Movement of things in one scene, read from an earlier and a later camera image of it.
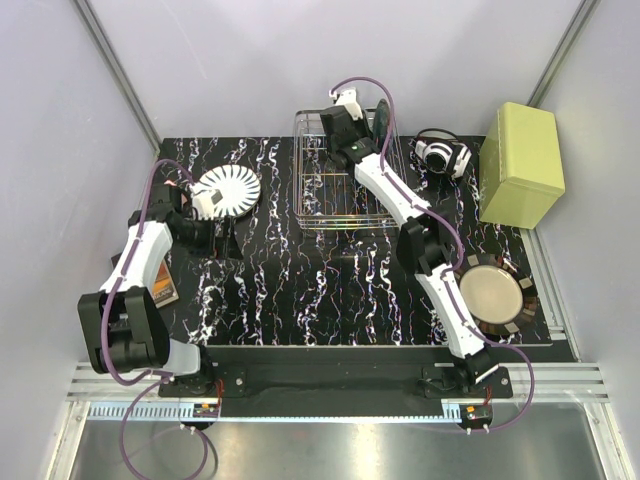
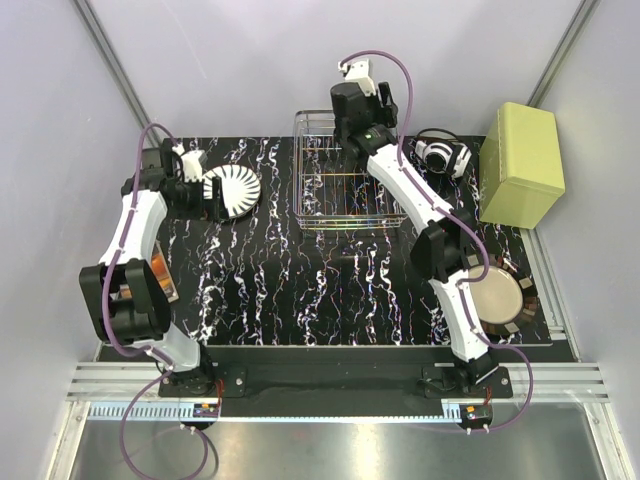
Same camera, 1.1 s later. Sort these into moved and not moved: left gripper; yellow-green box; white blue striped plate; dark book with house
Moved: left gripper
Not moved: white blue striped plate; yellow-green box; dark book with house
